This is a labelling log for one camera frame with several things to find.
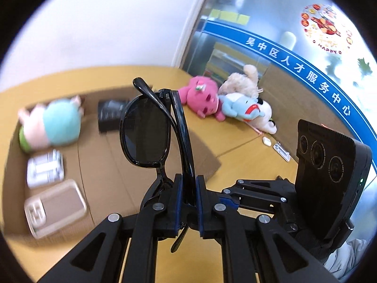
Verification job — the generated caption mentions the black charger box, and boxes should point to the black charger box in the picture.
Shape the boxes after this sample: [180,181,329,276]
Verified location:
[97,99,130,133]

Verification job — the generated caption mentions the white clear phone case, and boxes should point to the white clear phone case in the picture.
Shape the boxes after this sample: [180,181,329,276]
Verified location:
[24,179,88,239]

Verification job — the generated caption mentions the person's grey sleeve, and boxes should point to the person's grey sleeve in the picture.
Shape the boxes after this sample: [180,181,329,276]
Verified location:
[323,238,369,282]

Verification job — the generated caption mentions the small white pebble object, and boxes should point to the small white pebble object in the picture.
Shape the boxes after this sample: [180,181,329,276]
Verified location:
[262,137,272,147]

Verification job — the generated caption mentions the white dog plush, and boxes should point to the white dog plush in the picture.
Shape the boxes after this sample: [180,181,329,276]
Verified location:
[249,98,277,135]

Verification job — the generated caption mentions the blue elephant plush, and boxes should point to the blue elephant plush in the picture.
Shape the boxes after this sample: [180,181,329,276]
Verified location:
[218,92,265,122]

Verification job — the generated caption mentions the black camera box right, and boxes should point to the black camera box right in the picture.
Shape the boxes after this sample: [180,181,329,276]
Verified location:
[293,120,373,250]

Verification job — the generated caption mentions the pink strawberry bear plush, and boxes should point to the pink strawberry bear plush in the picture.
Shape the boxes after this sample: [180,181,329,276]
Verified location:
[178,76,225,122]

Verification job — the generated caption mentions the black sunglasses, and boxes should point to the black sunglasses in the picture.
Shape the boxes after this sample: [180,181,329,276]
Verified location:
[118,77,197,254]

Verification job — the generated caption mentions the white folding phone stand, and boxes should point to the white folding phone stand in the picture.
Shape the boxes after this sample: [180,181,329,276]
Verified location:
[26,150,65,189]

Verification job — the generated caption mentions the shallow cardboard box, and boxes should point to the shallow cardboard box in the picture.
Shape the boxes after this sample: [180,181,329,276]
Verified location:
[1,92,222,238]

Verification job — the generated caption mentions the beige teddy plush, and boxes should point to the beige teddy plush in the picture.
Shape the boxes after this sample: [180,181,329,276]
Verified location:
[218,65,263,98]

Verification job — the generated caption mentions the small white clip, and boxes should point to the small white clip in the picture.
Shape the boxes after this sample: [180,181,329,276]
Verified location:
[273,142,291,162]

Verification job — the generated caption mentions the yellow sticky notes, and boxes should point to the yellow sticky notes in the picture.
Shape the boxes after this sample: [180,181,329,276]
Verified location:
[208,9,250,26]

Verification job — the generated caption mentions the pink teal pig plush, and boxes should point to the pink teal pig plush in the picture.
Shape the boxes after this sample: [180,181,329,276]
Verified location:
[18,95,84,153]

